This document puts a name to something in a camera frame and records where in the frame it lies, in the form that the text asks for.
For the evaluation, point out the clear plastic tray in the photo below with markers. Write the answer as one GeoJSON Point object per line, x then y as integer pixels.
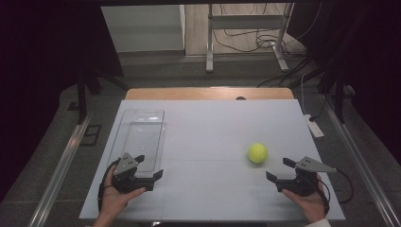
{"type": "Point", "coordinates": [142, 135]}

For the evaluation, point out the person's left hand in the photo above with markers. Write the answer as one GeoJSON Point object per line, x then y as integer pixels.
{"type": "Point", "coordinates": [113, 200]}

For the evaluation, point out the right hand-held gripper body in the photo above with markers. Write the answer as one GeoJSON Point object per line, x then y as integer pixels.
{"type": "Point", "coordinates": [299, 183]}

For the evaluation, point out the dark curtain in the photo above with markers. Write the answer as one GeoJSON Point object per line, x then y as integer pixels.
{"type": "Point", "coordinates": [47, 63]}
{"type": "Point", "coordinates": [372, 63]}

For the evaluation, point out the white cabinet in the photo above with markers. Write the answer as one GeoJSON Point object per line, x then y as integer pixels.
{"type": "Point", "coordinates": [142, 28]}

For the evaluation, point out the white board mat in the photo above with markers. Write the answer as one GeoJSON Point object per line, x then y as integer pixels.
{"type": "Point", "coordinates": [214, 132]}

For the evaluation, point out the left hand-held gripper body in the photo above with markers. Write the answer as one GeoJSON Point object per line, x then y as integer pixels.
{"type": "Point", "coordinates": [126, 176]}

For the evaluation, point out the white power strip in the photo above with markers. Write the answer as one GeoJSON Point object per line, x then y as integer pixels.
{"type": "Point", "coordinates": [313, 126]}

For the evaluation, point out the aluminium floor rail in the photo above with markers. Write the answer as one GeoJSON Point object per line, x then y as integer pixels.
{"type": "Point", "coordinates": [60, 170]}
{"type": "Point", "coordinates": [362, 164]}

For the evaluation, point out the black stand leg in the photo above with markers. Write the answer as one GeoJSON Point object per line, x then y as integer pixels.
{"type": "Point", "coordinates": [339, 97]}
{"type": "Point", "coordinates": [82, 94]}

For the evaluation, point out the yellow tennis ball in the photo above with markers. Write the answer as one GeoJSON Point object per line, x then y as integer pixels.
{"type": "Point", "coordinates": [258, 153]}

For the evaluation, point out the black floor frame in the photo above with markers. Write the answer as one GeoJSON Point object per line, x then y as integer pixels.
{"type": "Point", "coordinates": [91, 135]}

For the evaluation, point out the person's right hand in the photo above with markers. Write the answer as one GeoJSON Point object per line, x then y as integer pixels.
{"type": "Point", "coordinates": [310, 205]}

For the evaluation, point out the grey metal desk frame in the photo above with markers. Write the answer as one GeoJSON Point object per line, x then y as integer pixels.
{"type": "Point", "coordinates": [246, 21]}

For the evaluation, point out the black round table grommet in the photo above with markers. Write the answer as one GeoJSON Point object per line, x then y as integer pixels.
{"type": "Point", "coordinates": [240, 98]}

